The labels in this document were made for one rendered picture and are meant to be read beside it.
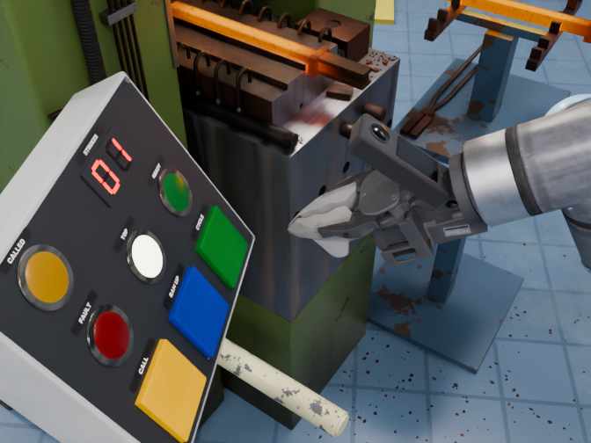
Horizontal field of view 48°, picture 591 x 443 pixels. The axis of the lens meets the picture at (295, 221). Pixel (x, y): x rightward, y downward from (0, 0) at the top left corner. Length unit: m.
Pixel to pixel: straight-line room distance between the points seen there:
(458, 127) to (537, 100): 0.24
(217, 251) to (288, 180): 0.35
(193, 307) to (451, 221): 0.29
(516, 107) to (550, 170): 1.04
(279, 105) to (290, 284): 0.38
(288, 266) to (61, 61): 0.58
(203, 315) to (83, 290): 0.16
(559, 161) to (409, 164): 0.14
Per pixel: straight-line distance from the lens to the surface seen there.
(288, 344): 1.46
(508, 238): 2.32
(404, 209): 0.67
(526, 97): 1.71
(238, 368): 1.14
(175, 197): 0.75
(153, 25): 1.03
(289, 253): 1.23
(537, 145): 0.64
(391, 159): 0.64
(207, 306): 0.75
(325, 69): 1.15
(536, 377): 1.99
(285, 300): 1.35
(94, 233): 0.65
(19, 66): 0.91
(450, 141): 1.52
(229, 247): 0.81
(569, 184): 0.64
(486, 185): 0.64
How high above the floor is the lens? 1.59
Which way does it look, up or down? 45 degrees down
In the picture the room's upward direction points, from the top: straight up
